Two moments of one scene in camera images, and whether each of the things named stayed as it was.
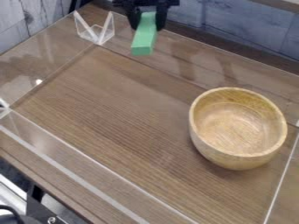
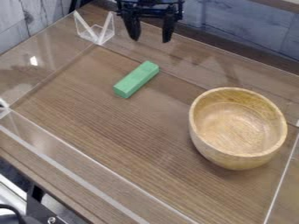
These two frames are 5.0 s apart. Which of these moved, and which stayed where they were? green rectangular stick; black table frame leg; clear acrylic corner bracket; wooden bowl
Moved: green rectangular stick
Stayed: clear acrylic corner bracket; black table frame leg; wooden bowl
